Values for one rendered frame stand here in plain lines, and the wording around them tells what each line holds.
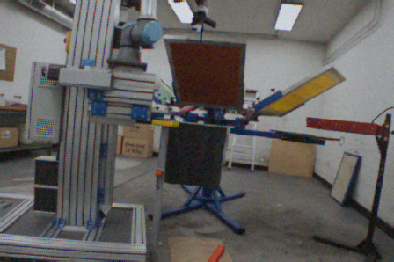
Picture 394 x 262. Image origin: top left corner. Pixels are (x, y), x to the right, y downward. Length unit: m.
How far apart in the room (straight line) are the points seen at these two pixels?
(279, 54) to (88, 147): 5.51
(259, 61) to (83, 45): 5.22
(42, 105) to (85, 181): 0.53
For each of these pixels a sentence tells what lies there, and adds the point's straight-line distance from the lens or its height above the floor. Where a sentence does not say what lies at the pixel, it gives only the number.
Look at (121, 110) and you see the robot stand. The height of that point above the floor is 0.99.
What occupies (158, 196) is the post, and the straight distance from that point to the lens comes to 1.75.
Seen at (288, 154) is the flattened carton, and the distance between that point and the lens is 6.56.
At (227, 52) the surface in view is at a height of 1.48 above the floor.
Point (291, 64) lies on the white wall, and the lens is 6.76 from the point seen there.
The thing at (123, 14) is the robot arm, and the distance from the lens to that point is 2.33.
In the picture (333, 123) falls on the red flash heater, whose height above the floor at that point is 1.07.
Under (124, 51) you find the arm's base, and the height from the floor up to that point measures 1.32.
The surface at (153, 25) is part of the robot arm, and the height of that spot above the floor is 1.45.
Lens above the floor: 0.99
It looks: 3 degrees down
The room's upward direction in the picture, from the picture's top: 6 degrees clockwise
